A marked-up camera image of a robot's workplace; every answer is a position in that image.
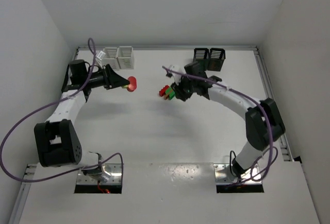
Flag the purple cable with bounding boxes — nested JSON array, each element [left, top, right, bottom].
[[0, 37, 124, 183], [161, 65, 279, 185]]

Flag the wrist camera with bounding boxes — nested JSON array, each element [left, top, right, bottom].
[[96, 50, 106, 60], [165, 64, 185, 85]]

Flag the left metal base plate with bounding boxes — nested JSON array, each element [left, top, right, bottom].
[[76, 163, 123, 185]]

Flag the left white slotted container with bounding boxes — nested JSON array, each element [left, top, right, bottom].
[[102, 47, 120, 71]]

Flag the right white slotted container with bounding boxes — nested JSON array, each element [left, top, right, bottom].
[[118, 46, 135, 70]]

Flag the metal base plate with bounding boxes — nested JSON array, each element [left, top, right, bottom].
[[76, 163, 123, 185], [213, 163, 262, 186]]

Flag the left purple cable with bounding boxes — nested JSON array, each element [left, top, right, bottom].
[[0, 37, 124, 183]]

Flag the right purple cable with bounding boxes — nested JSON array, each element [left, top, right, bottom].
[[161, 65, 279, 185]]

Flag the red round lego piece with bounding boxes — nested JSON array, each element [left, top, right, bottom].
[[127, 76, 137, 92]]

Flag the left black slotted container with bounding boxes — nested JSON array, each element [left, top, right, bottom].
[[193, 48, 209, 71]]

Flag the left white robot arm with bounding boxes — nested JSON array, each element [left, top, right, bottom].
[[34, 60, 137, 178]]

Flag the black slotted container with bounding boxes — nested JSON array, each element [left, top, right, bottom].
[[207, 48, 226, 72], [193, 48, 209, 71]]

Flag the white slotted container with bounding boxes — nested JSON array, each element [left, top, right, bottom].
[[102, 47, 120, 71], [118, 46, 135, 70]]

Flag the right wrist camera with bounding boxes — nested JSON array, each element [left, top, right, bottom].
[[165, 64, 185, 85]]

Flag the red lego brick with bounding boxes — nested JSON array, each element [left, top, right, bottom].
[[159, 85, 169, 97]]

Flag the right black slotted container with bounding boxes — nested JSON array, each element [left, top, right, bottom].
[[207, 48, 226, 72]]

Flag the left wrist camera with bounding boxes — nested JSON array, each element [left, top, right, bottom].
[[96, 50, 106, 60]]

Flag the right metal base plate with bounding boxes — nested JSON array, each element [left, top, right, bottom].
[[213, 163, 262, 186]]

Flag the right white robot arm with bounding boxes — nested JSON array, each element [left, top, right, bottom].
[[166, 62, 286, 178]]

